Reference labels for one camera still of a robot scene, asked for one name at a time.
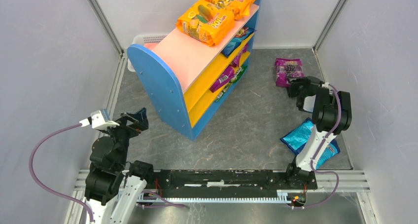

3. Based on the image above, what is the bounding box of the purple candy bag top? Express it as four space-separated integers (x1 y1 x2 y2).
275 58 304 87

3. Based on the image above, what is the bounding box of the purple candy bag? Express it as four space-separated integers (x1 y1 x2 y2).
230 44 248 68
275 58 304 87
209 66 235 93

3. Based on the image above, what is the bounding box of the yellow green Fox's candy bag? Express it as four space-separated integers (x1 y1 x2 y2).
230 65 248 83

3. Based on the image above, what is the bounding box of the blue Slendy candy bag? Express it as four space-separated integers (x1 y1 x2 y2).
221 27 255 57

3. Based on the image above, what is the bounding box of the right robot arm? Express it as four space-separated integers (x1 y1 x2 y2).
286 76 352 184

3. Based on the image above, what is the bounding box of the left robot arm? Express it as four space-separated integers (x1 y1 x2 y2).
81 108 154 224

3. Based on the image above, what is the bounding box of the blue pink yellow shelf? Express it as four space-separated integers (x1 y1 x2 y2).
127 0 261 140

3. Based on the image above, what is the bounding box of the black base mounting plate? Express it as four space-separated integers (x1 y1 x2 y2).
146 170 318 198

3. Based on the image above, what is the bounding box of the white plastic basket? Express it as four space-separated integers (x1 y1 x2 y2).
127 33 169 73

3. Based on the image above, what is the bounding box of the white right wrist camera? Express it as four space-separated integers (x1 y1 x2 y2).
321 82 334 90

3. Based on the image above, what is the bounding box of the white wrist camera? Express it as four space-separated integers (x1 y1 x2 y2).
79 109 120 131
321 82 334 90

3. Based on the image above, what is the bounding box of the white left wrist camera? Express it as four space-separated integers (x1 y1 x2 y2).
79 109 120 131

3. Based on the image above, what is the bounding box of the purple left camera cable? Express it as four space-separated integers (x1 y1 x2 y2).
29 123 95 224

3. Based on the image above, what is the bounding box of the white slotted cable duct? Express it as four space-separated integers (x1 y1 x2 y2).
136 192 306 204

